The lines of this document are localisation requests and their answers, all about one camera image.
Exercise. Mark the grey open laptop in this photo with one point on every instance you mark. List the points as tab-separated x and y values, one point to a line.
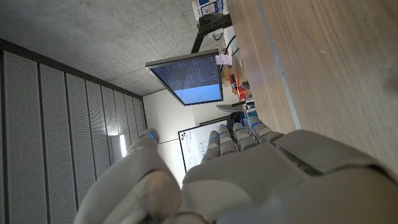
230	107

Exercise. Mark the red tape roll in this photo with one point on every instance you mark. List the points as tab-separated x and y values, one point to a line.
241	91

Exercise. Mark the white wall light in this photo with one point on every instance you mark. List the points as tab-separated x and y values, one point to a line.
122	145

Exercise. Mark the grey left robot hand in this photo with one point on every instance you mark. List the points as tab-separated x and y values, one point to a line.
264	186

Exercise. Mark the white wipes canister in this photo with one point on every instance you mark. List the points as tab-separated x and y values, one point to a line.
210	7

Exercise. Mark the black computer monitor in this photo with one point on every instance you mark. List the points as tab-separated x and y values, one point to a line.
186	81

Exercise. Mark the orange black small tool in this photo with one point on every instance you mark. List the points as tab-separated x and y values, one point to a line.
232	80

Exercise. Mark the white note on monitor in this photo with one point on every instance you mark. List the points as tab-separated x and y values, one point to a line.
223	59

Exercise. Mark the white flat box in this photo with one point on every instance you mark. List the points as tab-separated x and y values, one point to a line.
231	46

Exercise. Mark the black framed whiteboard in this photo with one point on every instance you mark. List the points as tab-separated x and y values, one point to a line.
192	146

